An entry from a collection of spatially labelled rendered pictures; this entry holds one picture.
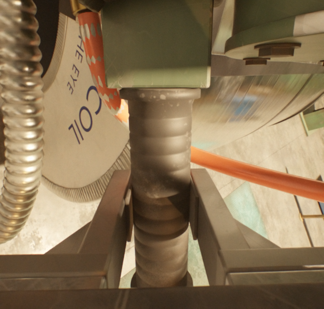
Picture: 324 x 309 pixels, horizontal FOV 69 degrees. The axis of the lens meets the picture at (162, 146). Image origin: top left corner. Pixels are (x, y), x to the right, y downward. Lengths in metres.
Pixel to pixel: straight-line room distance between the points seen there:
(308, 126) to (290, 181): 4.86
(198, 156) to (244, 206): 2.43
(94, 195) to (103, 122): 0.19
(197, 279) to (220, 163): 1.87
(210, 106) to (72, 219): 1.14
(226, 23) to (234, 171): 0.24
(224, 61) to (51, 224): 1.21
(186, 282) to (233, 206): 2.27
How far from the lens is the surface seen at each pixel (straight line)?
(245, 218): 2.61
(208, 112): 0.45
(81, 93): 0.52
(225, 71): 0.40
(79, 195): 0.65
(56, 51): 0.61
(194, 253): 2.00
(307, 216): 3.84
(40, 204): 1.39
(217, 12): 0.33
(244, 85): 0.51
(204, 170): 0.16
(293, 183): 0.18
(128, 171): 0.16
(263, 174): 0.18
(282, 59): 0.18
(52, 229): 1.40
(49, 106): 0.69
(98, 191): 0.56
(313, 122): 5.00
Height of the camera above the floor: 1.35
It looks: 47 degrees down
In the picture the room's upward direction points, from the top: 70 degrees clockwise
